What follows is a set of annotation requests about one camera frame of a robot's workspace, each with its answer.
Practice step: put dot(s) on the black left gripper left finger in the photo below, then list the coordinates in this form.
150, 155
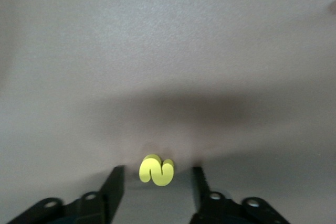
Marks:
105, 203

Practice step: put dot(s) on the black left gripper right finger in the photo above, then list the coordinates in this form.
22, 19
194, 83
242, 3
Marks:
210, 208

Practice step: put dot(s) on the yellow foam number 2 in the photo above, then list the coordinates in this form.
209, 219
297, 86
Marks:
157, 175

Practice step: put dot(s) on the brown table cover sheet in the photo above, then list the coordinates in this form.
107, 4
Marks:
157, 37

